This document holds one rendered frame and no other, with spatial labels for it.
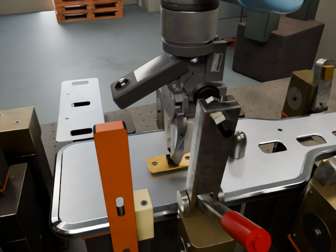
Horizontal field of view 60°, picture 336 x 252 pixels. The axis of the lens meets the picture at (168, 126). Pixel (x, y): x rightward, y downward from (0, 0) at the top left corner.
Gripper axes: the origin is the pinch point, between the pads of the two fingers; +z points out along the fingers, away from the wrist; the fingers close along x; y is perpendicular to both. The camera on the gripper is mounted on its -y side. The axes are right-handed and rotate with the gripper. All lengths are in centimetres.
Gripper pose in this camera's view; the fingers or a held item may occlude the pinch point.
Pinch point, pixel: (171, 154)
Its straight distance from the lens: 50.9
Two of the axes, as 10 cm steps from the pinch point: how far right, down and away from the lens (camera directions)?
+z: 0.0, 8.3, 5.5
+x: -2.5, -5.4, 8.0
